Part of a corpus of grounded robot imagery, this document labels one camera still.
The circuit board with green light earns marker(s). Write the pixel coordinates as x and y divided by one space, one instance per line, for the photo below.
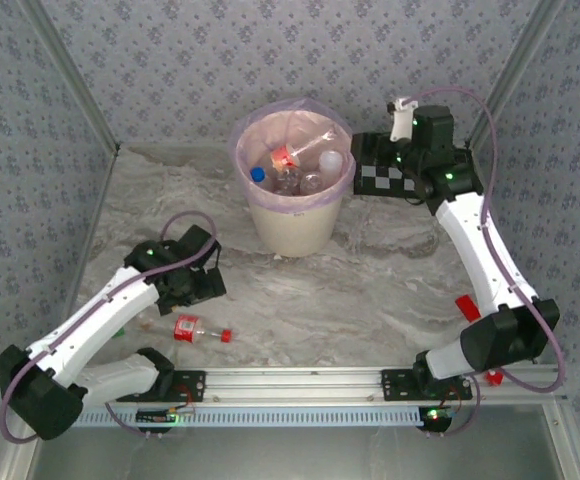
435 417
157 416

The aluminium mounting rail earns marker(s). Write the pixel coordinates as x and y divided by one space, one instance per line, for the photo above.
290 385

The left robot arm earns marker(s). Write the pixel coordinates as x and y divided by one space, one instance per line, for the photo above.
95 320

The red plastic piece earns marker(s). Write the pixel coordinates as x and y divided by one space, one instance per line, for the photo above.
467 307

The pink plastic bin liner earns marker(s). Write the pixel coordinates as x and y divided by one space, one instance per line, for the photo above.
290 125

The aluminium frame post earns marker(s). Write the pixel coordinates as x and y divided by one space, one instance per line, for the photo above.
520 60
73 75

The white-label bottle with red cap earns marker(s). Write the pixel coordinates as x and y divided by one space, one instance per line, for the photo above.
288 182

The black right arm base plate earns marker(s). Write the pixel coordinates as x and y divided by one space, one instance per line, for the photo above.
395 385

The cream plastic waste bin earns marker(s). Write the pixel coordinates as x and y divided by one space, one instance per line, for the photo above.
295 230

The black grey checkerboard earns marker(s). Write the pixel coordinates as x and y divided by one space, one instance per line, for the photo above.
385 177

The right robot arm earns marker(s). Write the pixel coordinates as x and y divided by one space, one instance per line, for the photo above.
470 250

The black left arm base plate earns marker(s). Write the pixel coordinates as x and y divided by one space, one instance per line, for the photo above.
190 387

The red block on rail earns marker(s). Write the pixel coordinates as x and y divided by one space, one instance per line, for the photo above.
494 378

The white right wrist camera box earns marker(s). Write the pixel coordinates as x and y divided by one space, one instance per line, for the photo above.
400 125

